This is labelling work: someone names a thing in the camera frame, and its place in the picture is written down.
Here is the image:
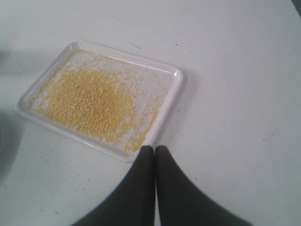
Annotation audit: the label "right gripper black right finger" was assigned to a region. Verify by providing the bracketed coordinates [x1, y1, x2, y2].
[155, 145, 250, 226]

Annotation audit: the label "sieved yellow millet grains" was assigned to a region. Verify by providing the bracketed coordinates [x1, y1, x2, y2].
[29, 50, 174, 152]

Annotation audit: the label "clear plastic tray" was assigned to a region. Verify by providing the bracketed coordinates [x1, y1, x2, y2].
[16, 41, 184, 161]

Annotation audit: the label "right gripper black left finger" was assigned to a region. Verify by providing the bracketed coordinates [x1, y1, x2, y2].
[73, 145, 156, 226]

